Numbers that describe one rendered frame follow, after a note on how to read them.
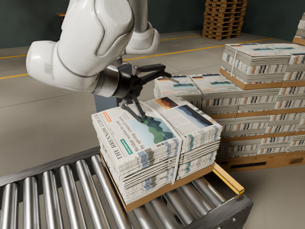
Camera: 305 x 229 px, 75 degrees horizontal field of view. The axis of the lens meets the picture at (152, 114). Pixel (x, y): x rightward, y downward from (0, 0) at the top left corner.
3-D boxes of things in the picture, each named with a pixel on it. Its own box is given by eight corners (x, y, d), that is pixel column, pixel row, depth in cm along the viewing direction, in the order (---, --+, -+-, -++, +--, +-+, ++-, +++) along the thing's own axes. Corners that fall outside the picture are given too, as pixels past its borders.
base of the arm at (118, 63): (86, 69, 126) (85, 60, 123) (109, 60, 143) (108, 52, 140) (109, 74, 119) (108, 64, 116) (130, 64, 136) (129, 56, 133)
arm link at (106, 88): (85, 86, 58) (104, 91, 62) (92, 98, 51) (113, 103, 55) (95, 56, 56) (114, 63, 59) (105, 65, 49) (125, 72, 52)
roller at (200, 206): (143, 135, 99) (140, 143, 100) (209, 214, 64) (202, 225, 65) (151, 136, 102) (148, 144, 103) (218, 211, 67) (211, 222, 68)
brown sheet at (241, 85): (218, 72, 170) (219, 67, 168) (249, 70, 174) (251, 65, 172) (243, 90, 138) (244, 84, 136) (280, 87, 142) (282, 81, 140)
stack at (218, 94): (153, 151, 208) (153, 75, 165) (257, 141, 221) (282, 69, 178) (159, 181, 175) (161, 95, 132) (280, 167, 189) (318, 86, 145)
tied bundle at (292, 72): (251, 71, 175) (258, 43, 163) (281, 69, 178) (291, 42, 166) (280, 88, 142) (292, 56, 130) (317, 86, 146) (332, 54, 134)
